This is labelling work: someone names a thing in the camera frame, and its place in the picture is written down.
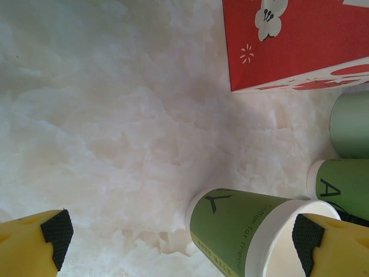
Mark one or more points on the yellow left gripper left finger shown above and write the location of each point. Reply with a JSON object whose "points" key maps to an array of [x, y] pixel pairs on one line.
{"points": [[23, 248]]}

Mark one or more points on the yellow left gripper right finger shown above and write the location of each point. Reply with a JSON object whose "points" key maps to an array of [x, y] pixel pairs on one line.
{"points": [[340, 254]]}

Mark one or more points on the green paper coffee cup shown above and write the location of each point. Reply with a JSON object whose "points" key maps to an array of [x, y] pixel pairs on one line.
{"points": [[225, 225]]}

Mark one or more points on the red white paper gift bag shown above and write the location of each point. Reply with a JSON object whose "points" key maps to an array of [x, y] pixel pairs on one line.
{"points": [[288, 57]]}

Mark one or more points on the paper cup stack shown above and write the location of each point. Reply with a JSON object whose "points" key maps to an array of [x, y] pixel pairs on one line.
{"points": [[346, 179]]}

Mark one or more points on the mint green straw holder cup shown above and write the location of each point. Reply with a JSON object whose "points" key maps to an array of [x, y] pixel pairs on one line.
{"points": [[351, 127]]}

